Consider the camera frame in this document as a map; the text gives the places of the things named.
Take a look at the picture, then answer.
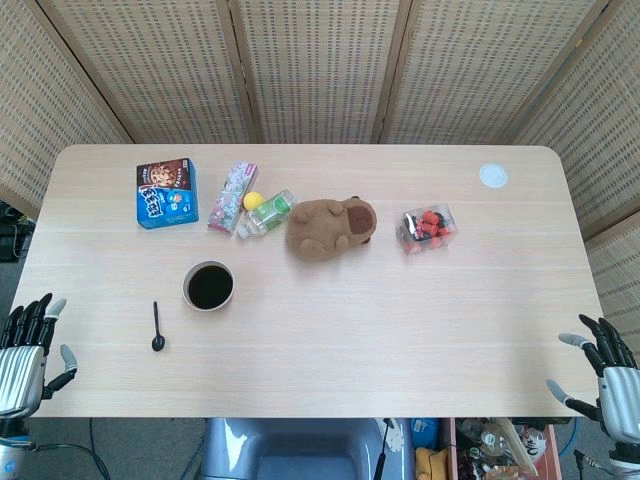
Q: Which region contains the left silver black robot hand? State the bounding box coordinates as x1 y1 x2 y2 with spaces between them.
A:
0 293 79 419

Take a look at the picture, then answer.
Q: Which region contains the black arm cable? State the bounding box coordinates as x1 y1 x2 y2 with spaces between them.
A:
27 438 110 480

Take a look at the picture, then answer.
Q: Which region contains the orange crate of clutter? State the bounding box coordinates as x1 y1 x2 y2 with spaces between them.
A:
442 417 562 480

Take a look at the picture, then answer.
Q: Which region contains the pink snack packet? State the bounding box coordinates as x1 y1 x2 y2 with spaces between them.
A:
207 160 260 235

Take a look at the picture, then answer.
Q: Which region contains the yellow cloth bundle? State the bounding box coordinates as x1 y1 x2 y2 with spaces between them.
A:
415 447 450 480

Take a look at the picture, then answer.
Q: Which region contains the brown capybara plush toy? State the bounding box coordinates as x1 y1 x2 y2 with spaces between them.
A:
284 195 378 265

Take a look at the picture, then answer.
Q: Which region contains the blue snack box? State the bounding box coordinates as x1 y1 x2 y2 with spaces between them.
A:
135 157 200 231

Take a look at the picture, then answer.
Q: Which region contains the white round table grommet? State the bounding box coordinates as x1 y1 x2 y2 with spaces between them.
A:
478 163 510 189

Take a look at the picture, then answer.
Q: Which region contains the cup of dark coffee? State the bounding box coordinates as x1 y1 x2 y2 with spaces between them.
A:
181 260 235 312

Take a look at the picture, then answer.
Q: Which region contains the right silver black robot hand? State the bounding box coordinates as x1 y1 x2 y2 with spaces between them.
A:
545 313 640 451

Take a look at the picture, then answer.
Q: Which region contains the clear bottle with green label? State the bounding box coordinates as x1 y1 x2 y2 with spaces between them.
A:
235 188 299 240

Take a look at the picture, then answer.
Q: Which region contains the clear box of red black pieces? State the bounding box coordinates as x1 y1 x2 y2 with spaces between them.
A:
395 202 459 256

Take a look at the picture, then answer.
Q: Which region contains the grey robot torso base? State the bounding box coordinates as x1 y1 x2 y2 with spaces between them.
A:
199 417 416 480

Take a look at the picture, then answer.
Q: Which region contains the dark equipment behind screen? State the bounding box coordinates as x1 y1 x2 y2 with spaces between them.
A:
0 199 37 262

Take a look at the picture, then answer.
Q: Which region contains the black plastic spoon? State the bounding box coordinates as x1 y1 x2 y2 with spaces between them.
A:
151 301 167 352

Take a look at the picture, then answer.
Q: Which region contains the blue container under table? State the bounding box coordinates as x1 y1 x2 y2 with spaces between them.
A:
410 417 442 451

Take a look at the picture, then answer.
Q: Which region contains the woven bamboo folding screen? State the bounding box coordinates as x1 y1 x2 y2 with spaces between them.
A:
0 0 640 351

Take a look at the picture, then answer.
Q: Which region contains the white perforated bracket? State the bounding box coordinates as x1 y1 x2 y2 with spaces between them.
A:
383 418 407 455

